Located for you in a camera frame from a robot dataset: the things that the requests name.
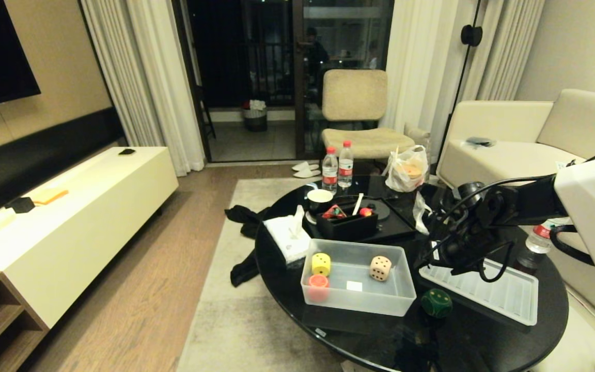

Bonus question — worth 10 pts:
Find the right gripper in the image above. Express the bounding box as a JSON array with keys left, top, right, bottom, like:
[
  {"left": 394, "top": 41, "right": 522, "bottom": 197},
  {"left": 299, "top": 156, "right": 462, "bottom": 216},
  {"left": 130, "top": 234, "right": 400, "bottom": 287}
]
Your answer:
[{"left": 414, "top": 234, "right": 480, "bottom": 272}]

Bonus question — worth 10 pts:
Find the clear plastic box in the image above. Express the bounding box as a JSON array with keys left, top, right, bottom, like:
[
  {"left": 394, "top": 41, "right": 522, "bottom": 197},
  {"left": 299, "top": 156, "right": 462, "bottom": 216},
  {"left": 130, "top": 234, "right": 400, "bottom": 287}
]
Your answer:
[{"left": 301, "top": 238, "right": 417, "bottom": 317}]

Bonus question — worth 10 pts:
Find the black organiser box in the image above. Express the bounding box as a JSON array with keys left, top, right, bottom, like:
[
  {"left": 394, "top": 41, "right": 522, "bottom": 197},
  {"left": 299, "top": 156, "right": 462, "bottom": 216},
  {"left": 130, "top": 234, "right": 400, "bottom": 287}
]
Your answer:
[{"left": 316, "top": 203, "right": 379, "bottom": 241}]

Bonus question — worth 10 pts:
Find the small black box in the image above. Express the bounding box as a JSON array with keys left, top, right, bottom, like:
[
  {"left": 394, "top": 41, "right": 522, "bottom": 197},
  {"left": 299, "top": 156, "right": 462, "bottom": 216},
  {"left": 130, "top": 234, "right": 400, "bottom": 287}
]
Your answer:
[{"left": 5, "top": 197, "right": 36, "bottom": 214}]

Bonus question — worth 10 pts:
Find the green die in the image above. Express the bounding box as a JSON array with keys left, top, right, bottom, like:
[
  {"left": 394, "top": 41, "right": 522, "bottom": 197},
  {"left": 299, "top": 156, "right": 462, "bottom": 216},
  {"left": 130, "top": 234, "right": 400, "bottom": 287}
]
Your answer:
[{"left": 421, "top": 288, "right": 453, "bottom": 319}]

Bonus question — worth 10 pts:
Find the beige die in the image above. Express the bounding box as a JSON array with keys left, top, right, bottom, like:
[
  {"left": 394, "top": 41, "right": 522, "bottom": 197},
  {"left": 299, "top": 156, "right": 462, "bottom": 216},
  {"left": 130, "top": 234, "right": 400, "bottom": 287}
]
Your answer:
[{"left": 369, "top": 256, "right": 393, "bottom": 282}]

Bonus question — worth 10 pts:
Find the crumpled clear plastic wrap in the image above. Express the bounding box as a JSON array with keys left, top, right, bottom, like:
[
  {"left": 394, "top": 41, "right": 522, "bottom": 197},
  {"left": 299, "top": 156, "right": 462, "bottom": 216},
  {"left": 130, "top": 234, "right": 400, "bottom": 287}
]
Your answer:
[{"left": 412, "top": 191, "right": 433, "bottom": 236}]

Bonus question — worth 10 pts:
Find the black square tray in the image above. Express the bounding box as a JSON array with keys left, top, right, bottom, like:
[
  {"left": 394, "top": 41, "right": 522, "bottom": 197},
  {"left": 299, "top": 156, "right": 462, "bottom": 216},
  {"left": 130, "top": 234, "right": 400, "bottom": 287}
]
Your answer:
[{"left": 305, "top": 195, "right": 417, "bottom": 244}]

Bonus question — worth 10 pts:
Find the white ribbed tray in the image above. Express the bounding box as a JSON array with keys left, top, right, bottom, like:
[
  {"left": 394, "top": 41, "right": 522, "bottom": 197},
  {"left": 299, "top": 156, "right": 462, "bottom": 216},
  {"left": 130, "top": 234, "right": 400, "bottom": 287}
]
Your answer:
[{"left": 418, "top": 252, "right": 540, "bottom": 327}]

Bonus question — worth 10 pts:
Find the round black table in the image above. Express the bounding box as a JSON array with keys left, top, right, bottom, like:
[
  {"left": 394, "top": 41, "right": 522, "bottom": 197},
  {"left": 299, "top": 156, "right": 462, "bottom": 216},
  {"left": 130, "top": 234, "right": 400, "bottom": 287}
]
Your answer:
[{"left": 254, "top": 175, "right": 570, "bottom": 372}]

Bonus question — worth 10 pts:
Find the white plastic bag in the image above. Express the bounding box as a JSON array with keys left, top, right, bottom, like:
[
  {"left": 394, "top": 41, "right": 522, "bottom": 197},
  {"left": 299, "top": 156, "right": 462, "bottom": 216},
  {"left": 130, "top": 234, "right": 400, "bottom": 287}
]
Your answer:
[{"left": 382, "top": 145, "right": 429, "bottom": 193}]

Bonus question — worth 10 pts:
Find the dark bottle with red cap band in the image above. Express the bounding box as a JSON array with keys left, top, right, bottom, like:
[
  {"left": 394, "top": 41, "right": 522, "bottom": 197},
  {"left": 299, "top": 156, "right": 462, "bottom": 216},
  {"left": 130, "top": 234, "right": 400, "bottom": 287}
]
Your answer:
[{"left": 514, "top": 219, "right": 567, "bottom": 275}]

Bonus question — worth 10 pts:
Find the yellow die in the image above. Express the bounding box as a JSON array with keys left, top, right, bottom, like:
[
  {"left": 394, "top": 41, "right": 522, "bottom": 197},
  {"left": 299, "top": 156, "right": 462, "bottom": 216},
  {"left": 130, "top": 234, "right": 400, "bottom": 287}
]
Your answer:
[{"left": 311, "top": 253, "right": 332, "bottom": 277}]

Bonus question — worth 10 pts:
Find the water bottle with red label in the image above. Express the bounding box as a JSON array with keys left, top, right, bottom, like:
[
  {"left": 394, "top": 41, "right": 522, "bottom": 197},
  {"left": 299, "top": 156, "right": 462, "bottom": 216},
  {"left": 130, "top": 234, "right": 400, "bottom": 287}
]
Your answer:
[
  {"left": 338, "top": 141, "right": 354, "bottom": 189},
  {"left": 322, "top": 146, "right": 339, "bottom": 193}
]

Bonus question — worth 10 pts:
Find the black cup with white inside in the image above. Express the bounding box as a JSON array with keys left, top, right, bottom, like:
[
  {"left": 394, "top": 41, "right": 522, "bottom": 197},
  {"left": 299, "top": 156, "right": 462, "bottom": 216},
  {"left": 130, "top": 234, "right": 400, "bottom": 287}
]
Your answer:
[{"left": 306, "top": 189, "right": 335, "bottom": 213}]

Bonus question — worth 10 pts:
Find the white tissue pack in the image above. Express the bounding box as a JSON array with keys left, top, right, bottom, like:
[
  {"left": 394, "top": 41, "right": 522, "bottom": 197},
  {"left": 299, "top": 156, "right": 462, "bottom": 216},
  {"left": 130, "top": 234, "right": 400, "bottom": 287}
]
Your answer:
[{"left": 263, "top": 205, "right": 312, "bottom": 265}]

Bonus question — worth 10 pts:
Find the cream sofa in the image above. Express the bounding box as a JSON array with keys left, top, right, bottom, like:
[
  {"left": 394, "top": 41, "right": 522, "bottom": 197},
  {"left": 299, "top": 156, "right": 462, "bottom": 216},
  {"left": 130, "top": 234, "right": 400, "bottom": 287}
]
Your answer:
[{"left": 435, "top": 88, "right": 595, "bottom": 326}]

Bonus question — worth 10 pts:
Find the beige chair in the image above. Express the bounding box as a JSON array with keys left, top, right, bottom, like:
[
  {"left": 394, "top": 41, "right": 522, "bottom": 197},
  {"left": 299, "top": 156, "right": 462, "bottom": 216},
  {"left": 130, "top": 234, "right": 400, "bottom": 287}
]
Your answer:
[{"left": 320, "top": 69, "right": 416, "bottom": 162}]

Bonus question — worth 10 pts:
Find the black clothing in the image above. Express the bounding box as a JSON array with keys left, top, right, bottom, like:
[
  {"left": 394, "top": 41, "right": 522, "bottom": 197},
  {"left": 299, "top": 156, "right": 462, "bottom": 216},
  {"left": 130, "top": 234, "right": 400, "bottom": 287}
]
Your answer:
[{"left": 225, "top": 205, "right": 277, "bottom": 288}]

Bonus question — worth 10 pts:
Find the white curtain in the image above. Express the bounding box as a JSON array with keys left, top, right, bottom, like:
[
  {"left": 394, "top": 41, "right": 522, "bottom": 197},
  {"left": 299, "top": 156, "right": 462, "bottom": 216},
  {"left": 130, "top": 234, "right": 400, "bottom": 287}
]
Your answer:
[
  {"left": 379, "top": 0, "right": 546, "bottom": 165},
  {"left": 80, "top": 0, "right": 207, "bottom": 177}
]

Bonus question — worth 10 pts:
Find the grey rug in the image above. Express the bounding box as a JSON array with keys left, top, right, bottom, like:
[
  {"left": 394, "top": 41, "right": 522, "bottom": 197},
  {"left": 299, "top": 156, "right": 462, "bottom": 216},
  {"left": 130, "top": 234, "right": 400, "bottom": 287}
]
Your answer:
[{"left": 176, "top": 178, "right": 595, "bottom": 372}]

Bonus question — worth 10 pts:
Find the dark waste bin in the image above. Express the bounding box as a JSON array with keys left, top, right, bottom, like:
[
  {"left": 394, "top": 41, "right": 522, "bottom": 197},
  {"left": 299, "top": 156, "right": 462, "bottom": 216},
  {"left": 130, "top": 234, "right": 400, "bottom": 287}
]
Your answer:
[{"left": 242, "top": 100, "right": 269, "bottom": 133}]

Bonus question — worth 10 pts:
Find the black floor lamp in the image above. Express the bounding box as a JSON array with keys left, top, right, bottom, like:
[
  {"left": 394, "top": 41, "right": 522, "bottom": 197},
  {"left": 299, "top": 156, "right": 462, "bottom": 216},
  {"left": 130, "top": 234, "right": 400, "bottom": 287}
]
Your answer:
[{"left": 434, "top": 0, "right": 484, "bottom": 174}]

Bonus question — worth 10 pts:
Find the glass sliding door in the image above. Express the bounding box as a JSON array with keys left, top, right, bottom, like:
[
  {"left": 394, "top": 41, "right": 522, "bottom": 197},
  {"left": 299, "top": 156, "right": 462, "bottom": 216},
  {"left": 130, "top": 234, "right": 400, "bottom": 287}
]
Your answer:
[{"left": 292, "top": 0, "right": 396, "bottom": 160}]

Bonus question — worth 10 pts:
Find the white low cabinet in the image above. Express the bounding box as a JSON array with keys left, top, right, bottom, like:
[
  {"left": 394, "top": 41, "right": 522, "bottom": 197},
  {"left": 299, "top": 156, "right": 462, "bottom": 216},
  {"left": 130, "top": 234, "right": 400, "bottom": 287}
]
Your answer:
[{"left": 0, "top": 147, "right": 180, "bottom": 329}]

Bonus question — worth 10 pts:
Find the orange flat object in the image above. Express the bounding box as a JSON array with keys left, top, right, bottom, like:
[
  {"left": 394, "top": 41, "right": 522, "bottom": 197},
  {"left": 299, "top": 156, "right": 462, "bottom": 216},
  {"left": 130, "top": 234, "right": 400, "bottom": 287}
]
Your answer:
[{"left": 31, "top": 189, "right": 70, "bottom": 206}]

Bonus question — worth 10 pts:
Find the black cable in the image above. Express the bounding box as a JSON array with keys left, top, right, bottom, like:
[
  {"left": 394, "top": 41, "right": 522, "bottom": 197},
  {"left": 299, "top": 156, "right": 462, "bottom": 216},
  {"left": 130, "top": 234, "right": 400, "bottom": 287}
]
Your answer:
[
  {"left": 477, "top": 241, "right": 516, "bottom": 283},
  {"left": 550, "top": 224, "right": 595, "bottom": 267}
]

